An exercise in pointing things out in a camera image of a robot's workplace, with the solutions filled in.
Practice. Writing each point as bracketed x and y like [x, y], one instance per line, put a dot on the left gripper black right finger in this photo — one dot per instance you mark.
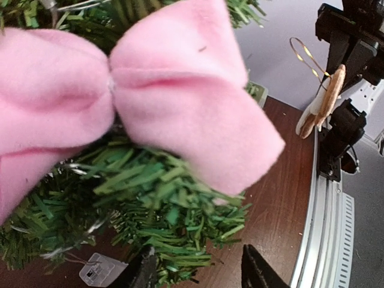
[256, 272]

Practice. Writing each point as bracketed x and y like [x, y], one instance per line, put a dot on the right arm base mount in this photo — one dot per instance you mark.
[336, 145]

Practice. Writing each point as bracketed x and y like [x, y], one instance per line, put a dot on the white round ornament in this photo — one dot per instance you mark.
[324, 102]

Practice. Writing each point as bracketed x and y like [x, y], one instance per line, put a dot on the front aluminium rail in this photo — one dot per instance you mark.
[342, 242]

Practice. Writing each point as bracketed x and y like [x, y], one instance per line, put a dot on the pink felt bow ornament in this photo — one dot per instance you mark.
[176, 79]

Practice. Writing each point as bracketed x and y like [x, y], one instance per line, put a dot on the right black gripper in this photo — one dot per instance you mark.
[355, 37]

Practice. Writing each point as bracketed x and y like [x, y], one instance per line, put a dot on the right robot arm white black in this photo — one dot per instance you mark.
[368, 98]

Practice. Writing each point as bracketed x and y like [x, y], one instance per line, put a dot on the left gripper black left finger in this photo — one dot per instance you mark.
[141, 271]

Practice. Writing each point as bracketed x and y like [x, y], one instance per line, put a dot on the small green christmas tree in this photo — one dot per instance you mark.
[150, 196]

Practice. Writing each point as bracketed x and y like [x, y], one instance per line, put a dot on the clear battery box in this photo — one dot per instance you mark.
[101, 271]

